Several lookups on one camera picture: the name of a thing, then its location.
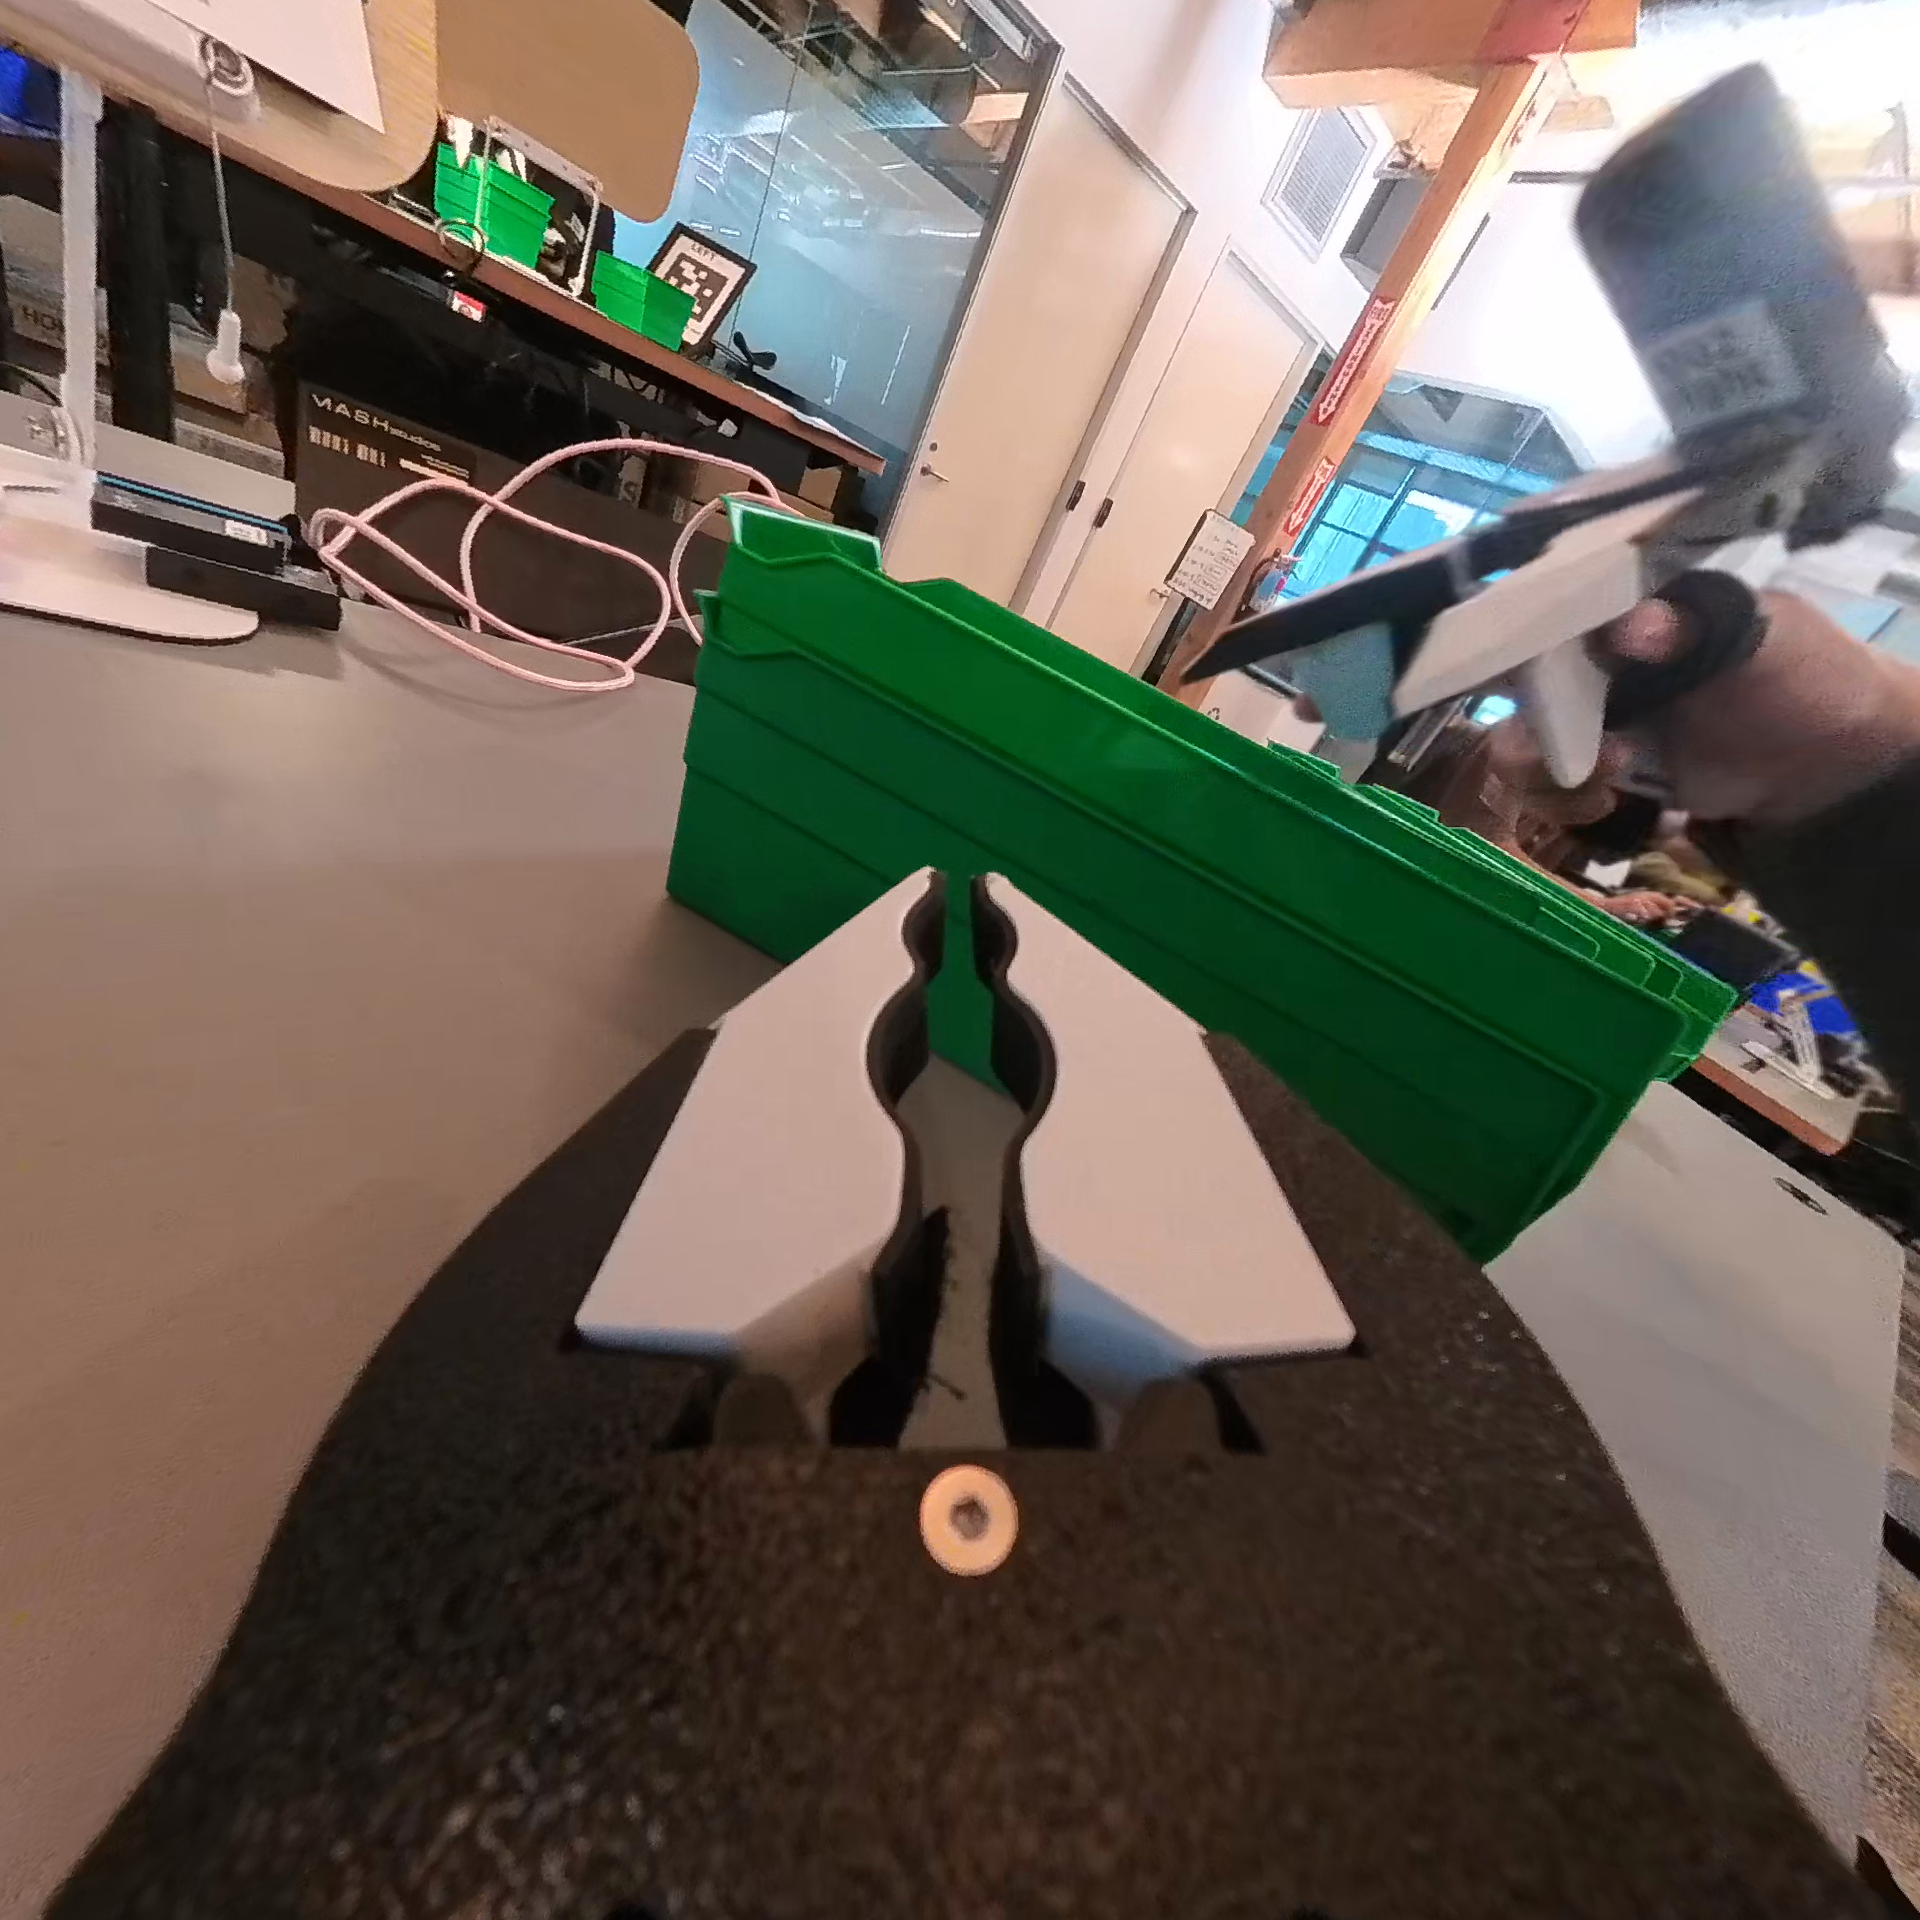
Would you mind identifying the white tray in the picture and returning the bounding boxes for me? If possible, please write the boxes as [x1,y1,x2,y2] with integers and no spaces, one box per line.
[0,442,266,647]

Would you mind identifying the small green shelf bin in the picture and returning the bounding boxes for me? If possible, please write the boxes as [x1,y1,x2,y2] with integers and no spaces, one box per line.
[592,249,699,350]
[434,141,560,274]

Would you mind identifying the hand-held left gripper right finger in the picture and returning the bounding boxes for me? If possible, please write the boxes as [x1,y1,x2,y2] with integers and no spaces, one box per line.
[970,871,1363,1450]

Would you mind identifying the flat black device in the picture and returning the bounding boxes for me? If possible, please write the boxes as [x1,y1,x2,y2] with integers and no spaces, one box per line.
[142,539,347,634]

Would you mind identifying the black white marker sign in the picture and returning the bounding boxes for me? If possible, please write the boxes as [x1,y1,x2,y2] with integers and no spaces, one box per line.
[646,222,759,357]

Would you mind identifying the pink braided cable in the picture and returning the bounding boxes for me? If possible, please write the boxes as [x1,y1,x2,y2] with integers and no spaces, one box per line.
[306,434,784,695]

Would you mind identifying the white hanging plug cord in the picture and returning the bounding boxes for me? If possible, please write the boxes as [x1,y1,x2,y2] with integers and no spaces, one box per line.
[194,46,254,387]

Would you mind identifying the wooden ceiling beams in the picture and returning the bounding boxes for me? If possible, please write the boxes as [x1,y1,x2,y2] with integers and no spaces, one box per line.
[1259,0,1643,114]

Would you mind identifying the large window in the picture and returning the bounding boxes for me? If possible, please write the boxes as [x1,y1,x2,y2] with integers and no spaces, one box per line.
[1275,374,1592,634]

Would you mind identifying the wooden edged table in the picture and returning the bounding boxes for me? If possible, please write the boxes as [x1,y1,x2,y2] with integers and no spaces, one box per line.
[1687,1036,1876,1161]

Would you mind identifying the person's right hand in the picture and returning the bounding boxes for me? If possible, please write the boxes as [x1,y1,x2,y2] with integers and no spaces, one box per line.
[1591,586,1920,830]

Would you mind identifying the small black blue device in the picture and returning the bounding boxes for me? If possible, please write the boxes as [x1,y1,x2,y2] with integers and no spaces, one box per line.
[88,471,295,553]

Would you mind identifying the clear acrylic holder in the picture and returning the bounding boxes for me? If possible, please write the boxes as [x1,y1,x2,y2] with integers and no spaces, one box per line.
[434,129,606,295]

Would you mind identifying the wooden post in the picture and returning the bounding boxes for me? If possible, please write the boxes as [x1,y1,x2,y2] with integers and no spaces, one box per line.
[1200,0,1562,684]

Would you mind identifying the white instruction poster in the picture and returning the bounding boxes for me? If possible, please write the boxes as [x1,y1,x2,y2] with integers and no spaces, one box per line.
[142,0,386,132]

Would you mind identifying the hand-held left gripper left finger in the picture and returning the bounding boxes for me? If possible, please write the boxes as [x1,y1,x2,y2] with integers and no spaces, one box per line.
[571,866,950,1450]

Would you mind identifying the white door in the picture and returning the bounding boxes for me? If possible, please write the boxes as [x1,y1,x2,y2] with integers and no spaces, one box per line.
[1048,247,1326,649]
[885,76,1197,605]

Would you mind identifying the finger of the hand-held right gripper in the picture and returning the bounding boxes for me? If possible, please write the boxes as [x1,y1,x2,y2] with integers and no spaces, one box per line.
[1296,526,1647,748]
[1176,455,1715,684]

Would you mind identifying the white notice board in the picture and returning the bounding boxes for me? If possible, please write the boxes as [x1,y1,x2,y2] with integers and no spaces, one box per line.
[1167,509,1259,611]

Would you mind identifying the brown rounded board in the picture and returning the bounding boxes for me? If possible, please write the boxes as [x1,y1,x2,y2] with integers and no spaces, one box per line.
[434,0,703,226]

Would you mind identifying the glass partition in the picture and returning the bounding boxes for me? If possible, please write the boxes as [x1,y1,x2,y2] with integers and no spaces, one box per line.
[614,0,1063,485]

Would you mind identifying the black electronics box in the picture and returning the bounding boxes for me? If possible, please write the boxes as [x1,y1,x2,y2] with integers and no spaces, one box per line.
[293,374,707,641]

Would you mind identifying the white wall vent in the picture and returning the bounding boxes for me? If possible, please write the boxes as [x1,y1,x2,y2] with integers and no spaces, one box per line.
[1259,105,1383,266]

